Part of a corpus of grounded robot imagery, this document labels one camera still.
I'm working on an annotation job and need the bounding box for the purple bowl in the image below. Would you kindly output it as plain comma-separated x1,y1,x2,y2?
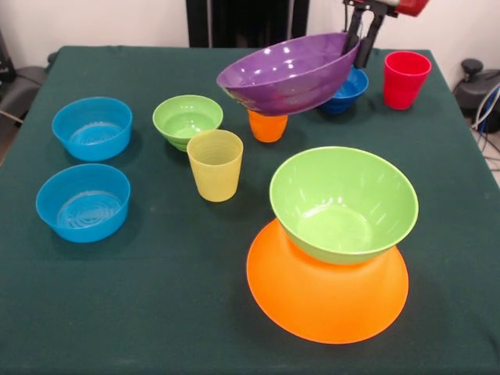
216,32,361,117

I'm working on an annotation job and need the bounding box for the light blue bowl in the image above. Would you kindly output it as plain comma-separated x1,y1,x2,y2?
52,96,134,163
35,163,131,244

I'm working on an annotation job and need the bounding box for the large orange bowl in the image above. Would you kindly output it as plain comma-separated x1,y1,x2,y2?
245,217,410,345

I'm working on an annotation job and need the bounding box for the dark green tablecloth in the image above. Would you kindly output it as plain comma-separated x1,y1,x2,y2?
0,45,500,375

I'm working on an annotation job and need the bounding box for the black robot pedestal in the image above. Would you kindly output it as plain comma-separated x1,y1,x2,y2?
186,0,309,48

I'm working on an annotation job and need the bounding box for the bundle of floor cables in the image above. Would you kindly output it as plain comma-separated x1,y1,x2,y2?
470,85,500,173

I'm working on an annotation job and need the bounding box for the dark blue bowl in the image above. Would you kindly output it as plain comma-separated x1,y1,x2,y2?
318,66,370,115

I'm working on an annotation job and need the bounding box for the small green bowl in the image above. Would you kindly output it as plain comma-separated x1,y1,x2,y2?
152,94,224,152

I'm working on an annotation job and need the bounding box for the orange cup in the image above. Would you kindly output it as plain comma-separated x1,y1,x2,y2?
248,109,289,144

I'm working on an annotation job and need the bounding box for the large green bowl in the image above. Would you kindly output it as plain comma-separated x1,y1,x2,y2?
269,146,420,266

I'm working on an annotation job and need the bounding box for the red cup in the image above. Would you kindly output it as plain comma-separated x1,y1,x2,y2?
383,51,433,111

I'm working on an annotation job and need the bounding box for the yellow cup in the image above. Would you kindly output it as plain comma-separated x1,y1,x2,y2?
185,129,245,203

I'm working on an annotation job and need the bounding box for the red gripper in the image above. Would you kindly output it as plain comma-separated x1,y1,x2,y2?
341,0,430,69

